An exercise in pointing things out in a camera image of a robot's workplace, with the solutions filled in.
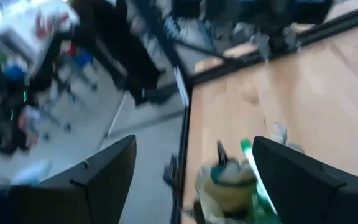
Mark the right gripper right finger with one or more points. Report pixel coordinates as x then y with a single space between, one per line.
306 193

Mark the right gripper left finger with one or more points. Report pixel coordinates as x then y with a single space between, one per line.
98 193

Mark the green plastic spray bottle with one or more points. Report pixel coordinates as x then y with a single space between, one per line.
261 199

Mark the tan and green gardening bag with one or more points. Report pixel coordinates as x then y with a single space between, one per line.
228 193

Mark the blue rolling chair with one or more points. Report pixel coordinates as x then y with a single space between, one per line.
82 62

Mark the black draped cloth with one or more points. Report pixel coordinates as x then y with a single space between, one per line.
120 46

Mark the white cluttered desk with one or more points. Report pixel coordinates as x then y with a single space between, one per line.
20 28

